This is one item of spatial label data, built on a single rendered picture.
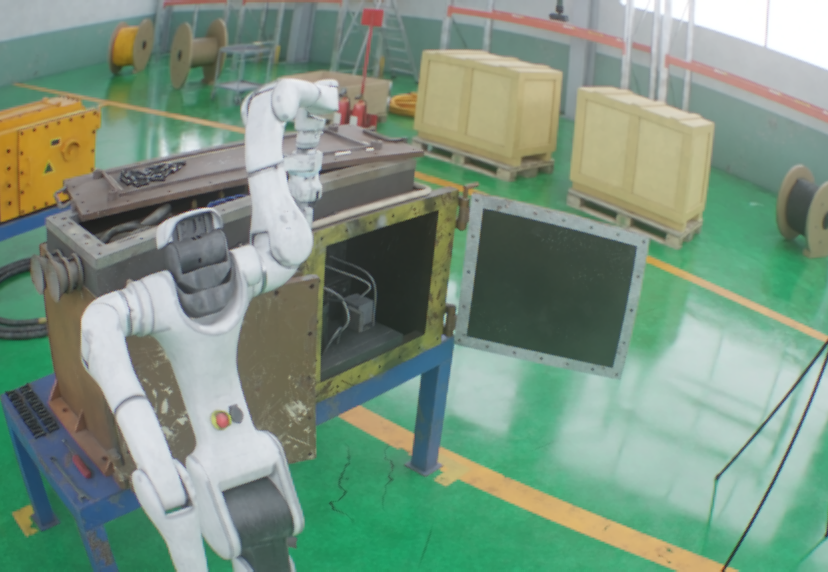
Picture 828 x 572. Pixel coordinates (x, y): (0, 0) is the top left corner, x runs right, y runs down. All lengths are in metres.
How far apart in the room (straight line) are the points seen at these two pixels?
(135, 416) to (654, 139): 5.77
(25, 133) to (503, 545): 3.50
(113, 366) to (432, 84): 6.80
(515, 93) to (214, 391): 6.04
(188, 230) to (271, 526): 0.57
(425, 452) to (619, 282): 1.11
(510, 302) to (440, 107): 5.06
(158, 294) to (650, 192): 5.67
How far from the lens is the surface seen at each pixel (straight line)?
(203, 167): 2.52
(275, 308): 2.01
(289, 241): 1.47
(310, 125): 1.85
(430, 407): 3.22
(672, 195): 6.57
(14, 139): 4.53
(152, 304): 1.34
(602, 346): 2.88
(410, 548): 2.99
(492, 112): 7.40
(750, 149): 10.75
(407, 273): 2.87
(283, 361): 2.09
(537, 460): 3.58
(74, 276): 2.02
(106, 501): 2.21
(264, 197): 1.49
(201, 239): 1.34
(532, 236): 2.77
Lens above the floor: 2.05
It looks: 25 degrees down
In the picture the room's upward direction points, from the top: 6 degrees clockwise
